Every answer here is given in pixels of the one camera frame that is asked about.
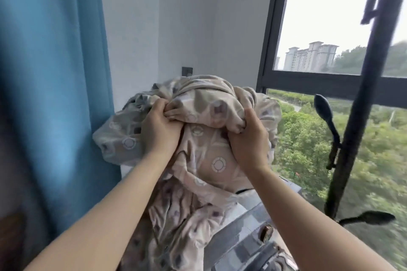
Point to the person's left hand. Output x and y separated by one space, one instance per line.
160 132

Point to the person's right hand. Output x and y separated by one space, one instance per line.
251 147

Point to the person's right thumb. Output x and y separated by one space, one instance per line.
235 136

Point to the person's left thumb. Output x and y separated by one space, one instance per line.
175 112

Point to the beige patterned bed sheet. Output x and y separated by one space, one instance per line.
203 153

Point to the person's left forearm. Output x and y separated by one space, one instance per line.
105 216

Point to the person's right forearm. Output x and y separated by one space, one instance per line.
305 226

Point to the grey appliance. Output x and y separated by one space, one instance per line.
244 236

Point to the beige apartment buildings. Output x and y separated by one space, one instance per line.
310 56

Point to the black open window sash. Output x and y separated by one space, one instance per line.
359 115

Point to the blue curtain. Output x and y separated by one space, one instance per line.
47 89

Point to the green trees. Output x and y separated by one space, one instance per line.
368 159

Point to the black wall socket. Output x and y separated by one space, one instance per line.
187 70

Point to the black window frame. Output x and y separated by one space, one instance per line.
318 81

